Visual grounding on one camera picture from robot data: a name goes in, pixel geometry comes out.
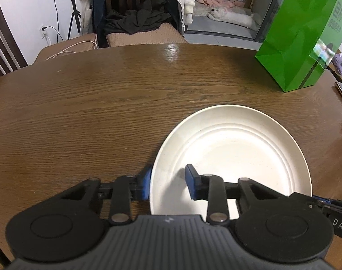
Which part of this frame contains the pink blanket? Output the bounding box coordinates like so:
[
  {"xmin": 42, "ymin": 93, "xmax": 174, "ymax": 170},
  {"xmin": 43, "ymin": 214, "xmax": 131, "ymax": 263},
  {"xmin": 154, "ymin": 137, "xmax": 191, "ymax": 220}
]
[{"xmin": 195, "ymin": 0, "xmax": 246, "ymax": 9}]

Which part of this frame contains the wall outlet with plug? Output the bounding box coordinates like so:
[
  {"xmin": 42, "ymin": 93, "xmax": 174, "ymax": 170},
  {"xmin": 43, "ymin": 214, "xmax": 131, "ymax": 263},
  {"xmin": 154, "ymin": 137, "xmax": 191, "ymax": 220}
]
[{"xmin": 41, "ymin": 27, "xmax": 52, "ymax": 45}]

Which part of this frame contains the dark blue garment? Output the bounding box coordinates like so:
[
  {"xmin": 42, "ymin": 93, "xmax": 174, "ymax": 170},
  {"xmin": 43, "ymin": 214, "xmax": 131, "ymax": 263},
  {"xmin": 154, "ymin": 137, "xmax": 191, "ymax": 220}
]
[{"xmin": 93, "ymin": 0, "xmax": 119, "ymax": 48}]

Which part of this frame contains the black power cable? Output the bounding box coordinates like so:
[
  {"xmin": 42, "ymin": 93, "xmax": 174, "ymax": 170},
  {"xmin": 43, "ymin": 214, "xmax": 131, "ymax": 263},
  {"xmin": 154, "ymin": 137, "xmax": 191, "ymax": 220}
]
[{"xmin": 48, "ymin": 0, "xmax": 65, "ymax": 42}]

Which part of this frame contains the glass sliding door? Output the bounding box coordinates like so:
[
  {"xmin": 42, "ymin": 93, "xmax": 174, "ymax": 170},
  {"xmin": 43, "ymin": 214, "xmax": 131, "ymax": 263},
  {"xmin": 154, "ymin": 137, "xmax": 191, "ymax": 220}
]
[{"xmin": 185, "ymin": 0, "xmax": 287, "ymax": 44}]

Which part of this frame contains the wooden chair with clothes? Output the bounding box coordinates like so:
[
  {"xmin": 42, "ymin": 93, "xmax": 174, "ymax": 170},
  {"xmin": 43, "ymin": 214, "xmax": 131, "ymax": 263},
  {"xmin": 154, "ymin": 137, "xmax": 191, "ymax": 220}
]
[{"xmin": 105, "ymin": 0, "xmax": 188, "ymax": 48}]

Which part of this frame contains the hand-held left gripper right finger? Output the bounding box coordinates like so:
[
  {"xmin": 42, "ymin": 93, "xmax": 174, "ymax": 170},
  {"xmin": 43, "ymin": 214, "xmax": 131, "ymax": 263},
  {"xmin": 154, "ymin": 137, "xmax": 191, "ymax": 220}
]
[{"xmin": 185, "ymin": 164, "xmax": 292, "ymax": 226}]

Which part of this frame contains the black tripod stand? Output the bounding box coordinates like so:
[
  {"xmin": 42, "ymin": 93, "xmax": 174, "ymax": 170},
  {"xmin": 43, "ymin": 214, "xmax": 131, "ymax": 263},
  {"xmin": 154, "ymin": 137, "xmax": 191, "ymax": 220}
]
[{"xmin": 67, "ymin": 0, "xmax": 81, "ymax": 40}]

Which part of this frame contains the white plush dog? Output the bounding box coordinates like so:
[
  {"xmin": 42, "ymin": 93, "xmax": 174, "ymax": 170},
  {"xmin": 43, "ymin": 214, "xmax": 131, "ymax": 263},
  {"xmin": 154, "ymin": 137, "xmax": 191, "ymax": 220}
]
[{"xmin": 207, "ymin": 7, "xmax": 260, "ymax": 30}]

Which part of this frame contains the dark wooden slatted chair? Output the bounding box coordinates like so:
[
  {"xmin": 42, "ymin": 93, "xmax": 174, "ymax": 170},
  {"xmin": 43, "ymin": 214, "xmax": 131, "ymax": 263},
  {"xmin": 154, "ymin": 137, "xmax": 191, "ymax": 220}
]
[{"xmin": 0, "ymin": 0, "xmax": 98, "ymax": 81}]

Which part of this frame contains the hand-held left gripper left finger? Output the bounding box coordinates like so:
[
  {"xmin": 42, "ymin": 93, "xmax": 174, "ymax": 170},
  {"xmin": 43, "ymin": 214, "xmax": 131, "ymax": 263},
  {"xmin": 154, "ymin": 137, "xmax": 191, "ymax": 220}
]
[{"xmin": 58, "ymin": 165, "xmax": 154, "ymax": 225}]

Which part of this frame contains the black cloth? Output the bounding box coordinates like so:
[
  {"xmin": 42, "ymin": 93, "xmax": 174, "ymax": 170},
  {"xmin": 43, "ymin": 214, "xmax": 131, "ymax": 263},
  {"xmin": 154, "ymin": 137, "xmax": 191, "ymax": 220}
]
[{"xmin": 103, "ymin": 0, "xmax": 173, "ymax": 36}]

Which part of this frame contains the chair with draped clothes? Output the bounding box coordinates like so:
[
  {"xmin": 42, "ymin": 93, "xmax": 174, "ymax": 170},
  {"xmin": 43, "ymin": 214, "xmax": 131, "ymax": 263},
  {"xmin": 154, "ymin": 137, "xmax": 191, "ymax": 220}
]
[{"xmin": 75, "ymin": 0, "xmax": 201, "ymax": 34}]

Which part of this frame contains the green paper bag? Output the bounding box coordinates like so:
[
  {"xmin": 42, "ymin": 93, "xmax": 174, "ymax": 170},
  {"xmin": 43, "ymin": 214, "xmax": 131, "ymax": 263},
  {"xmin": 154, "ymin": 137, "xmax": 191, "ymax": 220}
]
[{"xmin": 255, "ymin": 0, "xmax": 342, "ymax": 93}]

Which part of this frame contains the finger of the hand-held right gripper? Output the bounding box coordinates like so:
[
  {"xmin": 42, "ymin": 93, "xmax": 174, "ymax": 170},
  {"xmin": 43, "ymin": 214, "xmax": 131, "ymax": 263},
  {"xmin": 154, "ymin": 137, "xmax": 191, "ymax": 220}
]
[
  {"xmin": 321, "ymin": 205, "xmax": 342, "ymax": 217},
  {"xmin": 290, "ymin": 192, "xmax": 342, "ymax": 207}
]

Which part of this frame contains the large cream plate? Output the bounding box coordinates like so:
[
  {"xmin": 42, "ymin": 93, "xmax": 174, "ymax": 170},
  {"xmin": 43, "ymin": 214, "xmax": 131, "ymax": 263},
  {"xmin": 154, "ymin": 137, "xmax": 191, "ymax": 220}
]
[{"xmin": 150, "ymin": 105, "xmax": 313, "ymax": 220}]

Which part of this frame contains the white cable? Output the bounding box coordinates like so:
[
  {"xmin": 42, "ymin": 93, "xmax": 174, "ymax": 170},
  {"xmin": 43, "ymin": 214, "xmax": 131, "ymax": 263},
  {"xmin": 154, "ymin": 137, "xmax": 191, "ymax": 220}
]
[{"xmin": 45, "ymin": 41, "xmax": 98, "ymax": 61}]

